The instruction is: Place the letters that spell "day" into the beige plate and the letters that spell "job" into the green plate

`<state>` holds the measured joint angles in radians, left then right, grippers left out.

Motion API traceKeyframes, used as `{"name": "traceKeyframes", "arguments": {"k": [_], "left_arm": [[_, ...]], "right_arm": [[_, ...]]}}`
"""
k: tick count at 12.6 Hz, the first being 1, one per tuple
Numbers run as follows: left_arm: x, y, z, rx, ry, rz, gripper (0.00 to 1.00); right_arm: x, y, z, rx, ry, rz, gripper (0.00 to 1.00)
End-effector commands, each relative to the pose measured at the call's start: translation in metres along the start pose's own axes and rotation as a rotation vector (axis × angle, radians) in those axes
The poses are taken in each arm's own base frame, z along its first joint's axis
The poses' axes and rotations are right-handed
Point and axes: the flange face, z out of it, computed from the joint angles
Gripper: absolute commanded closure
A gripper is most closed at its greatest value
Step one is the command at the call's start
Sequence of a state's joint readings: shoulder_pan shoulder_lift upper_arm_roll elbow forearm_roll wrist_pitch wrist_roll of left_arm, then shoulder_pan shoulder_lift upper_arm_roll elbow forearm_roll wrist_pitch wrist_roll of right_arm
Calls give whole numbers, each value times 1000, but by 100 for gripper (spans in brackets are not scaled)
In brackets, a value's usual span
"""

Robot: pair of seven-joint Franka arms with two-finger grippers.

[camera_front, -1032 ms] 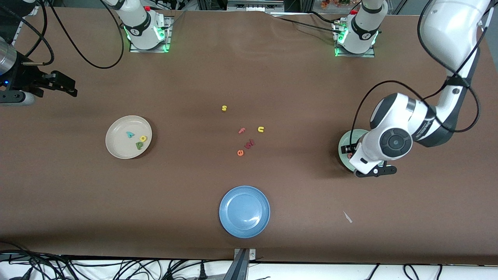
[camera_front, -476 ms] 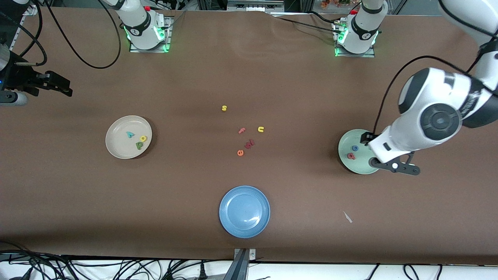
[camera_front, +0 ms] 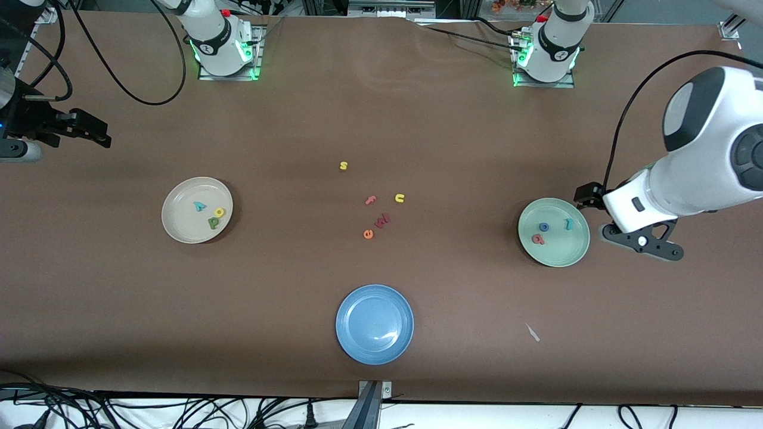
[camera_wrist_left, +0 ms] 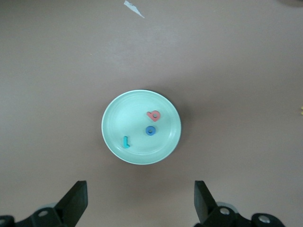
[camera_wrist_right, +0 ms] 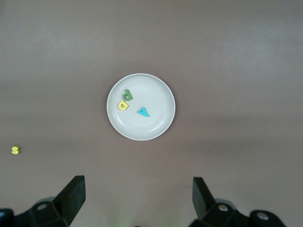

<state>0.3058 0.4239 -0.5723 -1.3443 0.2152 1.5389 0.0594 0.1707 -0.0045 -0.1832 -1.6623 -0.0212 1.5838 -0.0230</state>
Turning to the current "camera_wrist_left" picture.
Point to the white paper scrap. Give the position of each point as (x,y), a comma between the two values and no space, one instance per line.
(133,8)

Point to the cyan letter l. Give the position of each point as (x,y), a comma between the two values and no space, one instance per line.
(125,143)

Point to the brown table cover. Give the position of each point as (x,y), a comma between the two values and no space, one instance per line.
(47,71)

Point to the green plate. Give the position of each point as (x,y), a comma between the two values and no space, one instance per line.
(132,113)

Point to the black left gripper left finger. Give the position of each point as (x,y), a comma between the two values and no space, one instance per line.
(68,208)

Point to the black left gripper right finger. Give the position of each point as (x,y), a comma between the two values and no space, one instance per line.
(208,210)

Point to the blue letter o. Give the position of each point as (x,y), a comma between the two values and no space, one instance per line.
(147,130)

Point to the pink letter b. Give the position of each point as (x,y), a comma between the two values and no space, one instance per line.
(150,116)

